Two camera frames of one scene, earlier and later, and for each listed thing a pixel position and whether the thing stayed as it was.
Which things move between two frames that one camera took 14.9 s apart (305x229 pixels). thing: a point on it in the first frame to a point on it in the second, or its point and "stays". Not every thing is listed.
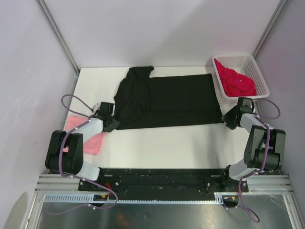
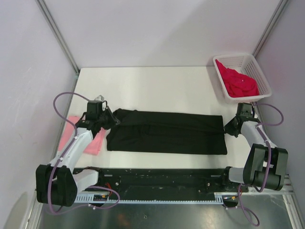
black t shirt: x=142 y=101 to x=167 y=132
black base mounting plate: x=208 y=181 stays
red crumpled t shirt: x=235 y=83 stays
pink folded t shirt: x=91 y=146 stays
